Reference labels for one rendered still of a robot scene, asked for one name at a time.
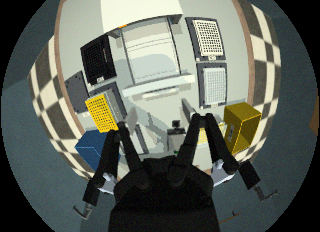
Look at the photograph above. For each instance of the yellow open-top bin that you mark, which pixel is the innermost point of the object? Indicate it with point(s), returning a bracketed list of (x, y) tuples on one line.
[(239, 135)]

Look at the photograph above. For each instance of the blue bin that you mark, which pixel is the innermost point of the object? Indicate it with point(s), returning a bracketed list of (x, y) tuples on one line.
[(91, 140)]

